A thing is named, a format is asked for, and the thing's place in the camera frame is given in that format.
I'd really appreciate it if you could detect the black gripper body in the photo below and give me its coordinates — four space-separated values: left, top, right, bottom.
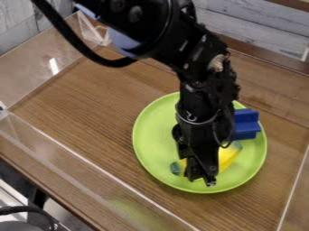
171 103 236 179

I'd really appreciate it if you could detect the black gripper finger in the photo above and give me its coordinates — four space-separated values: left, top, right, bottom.
183 156 216 187
171 124 192 159

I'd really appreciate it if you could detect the yellow toy banana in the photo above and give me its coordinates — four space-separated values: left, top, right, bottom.
169 141 242 177

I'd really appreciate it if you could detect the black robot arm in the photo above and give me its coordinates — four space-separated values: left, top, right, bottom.
30 0 240 186

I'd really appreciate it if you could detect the green round plate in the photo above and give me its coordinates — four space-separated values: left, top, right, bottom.
131 92 267 194

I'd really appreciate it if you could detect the blue plastic block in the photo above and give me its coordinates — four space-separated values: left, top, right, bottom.
234 108 262 140

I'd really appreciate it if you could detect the clear acrylic enclosure wall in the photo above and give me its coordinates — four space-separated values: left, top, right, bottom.
0 106 197 231

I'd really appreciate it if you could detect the clear acrylic corner bracket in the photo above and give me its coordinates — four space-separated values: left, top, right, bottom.
77 11 111 47

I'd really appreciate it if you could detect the black cable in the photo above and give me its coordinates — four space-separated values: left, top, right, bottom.
0 206 57 231

